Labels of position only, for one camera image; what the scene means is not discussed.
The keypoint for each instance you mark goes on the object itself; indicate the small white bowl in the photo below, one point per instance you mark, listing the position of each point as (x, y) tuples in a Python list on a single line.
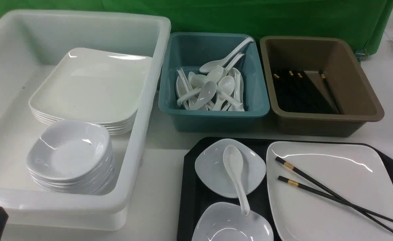
[(224, 221), (210, 168)]

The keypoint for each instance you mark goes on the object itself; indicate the white ceramic soup spoon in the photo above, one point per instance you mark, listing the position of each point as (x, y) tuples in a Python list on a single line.
[(233, 163)]

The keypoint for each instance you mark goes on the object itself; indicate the large white square plate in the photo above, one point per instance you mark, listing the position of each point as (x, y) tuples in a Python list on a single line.
[(355, 172)]

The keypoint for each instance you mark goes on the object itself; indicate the stack of small white bowls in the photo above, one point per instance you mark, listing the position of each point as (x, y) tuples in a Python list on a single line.
[(73, 157)]

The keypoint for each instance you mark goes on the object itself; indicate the stack of white square plates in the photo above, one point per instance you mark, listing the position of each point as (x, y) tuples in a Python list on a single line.
[(93, 86)]

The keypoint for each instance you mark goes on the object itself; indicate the large white plastic tub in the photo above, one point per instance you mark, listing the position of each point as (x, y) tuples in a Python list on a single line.
[(32, 42)]

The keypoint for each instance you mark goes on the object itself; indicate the black serving tray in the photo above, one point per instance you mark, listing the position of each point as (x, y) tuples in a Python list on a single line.
[(196, 197)]

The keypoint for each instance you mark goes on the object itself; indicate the teal plastic bin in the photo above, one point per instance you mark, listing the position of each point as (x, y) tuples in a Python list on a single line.
[(189, 51)]

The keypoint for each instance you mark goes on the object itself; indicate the pile of white spoons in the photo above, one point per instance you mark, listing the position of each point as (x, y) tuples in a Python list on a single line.
[(218, 87)]

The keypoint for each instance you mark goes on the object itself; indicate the pile of black chopsticks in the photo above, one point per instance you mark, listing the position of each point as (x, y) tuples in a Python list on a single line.
[(295, 92)]

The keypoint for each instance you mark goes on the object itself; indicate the brown plastic bin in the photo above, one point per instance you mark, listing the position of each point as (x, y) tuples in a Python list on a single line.
[(343, 72)]

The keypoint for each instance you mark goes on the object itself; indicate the green backdrop cloth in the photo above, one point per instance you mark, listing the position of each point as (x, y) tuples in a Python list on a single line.
[(360, 23)]

